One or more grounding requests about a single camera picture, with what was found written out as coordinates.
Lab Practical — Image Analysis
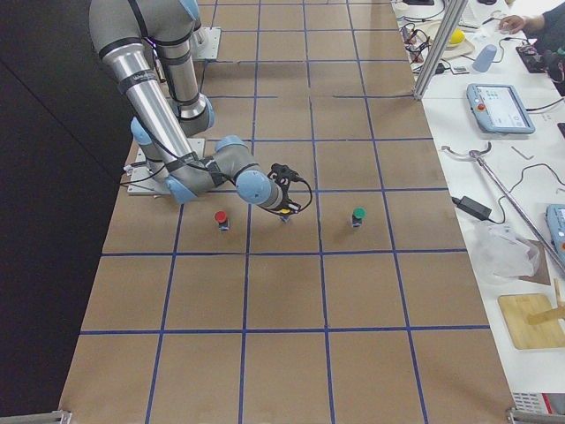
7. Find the clear plastic bag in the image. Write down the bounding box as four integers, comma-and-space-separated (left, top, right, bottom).
471, 222, 546, 284

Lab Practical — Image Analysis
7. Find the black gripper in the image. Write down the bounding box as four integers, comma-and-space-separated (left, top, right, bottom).
271, 187, 297, 215

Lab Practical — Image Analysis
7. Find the beige tray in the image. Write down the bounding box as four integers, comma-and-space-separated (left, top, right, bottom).
416, 21, 475, 59

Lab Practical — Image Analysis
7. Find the green push button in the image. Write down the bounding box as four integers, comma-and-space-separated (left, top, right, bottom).
351, 207, 366, 228

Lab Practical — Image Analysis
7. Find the black power adapter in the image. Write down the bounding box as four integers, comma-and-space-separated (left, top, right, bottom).
456, 196, 492, 221

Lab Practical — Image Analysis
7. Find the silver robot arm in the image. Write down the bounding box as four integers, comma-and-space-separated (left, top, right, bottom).
89, 1, 302, 216

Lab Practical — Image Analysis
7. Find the red push button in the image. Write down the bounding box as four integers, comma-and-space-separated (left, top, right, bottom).
214, 210, 230, 231

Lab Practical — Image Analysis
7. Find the wooden board stand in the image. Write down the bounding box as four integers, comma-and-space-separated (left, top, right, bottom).
498, 278, 564, 350

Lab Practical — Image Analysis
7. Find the blue teach pendant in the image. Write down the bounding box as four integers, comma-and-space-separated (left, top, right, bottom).
546, 204, 565, 255
466, 83, 536, 134

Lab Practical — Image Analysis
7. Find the blue plastic cup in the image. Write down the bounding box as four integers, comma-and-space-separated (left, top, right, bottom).
471, 44, 498, 73

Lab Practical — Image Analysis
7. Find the yellow push button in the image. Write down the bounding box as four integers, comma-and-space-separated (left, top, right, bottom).
280, 209, 291, 223

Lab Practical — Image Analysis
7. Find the metal cane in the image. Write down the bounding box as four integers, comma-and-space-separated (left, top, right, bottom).
441, 141, 565, 265

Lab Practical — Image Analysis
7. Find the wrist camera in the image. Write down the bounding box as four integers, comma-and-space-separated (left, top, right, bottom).
267, 163, 303, 188

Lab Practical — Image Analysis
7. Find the person hand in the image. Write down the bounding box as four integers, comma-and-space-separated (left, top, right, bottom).
498, 15, 528, 34

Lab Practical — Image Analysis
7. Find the aluminium frame post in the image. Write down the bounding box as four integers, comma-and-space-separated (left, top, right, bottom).
413, 0, 467, 100

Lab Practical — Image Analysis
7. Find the yellow lemon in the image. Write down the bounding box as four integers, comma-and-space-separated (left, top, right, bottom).
448, 29, 466, 48

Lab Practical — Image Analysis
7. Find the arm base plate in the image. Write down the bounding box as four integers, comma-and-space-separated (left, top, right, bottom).
190, 26, 222, 62
124, 138, 171, 196

